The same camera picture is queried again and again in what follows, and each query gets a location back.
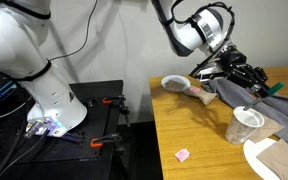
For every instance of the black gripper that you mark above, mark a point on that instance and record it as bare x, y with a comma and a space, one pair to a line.
237, 65

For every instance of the green capped grey marker pen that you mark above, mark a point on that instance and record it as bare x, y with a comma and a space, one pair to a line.
277, 87

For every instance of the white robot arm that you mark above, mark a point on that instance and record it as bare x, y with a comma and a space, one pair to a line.
17, 40

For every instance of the white plastic cup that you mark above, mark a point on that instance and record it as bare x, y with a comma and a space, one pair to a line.
240, 130

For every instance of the grey cloth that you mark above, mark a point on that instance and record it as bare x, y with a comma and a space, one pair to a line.
277, 110

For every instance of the pink paper packet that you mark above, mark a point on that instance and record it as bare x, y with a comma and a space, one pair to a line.
195, 89
182, 155

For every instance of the white plate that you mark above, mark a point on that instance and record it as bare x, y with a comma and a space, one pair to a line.
252, 156

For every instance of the white bowl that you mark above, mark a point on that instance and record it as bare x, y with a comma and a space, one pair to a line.
180, 80

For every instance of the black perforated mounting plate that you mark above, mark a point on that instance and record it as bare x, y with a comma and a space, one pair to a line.
77, 146

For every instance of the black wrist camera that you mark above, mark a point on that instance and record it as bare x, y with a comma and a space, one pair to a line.
210, 71

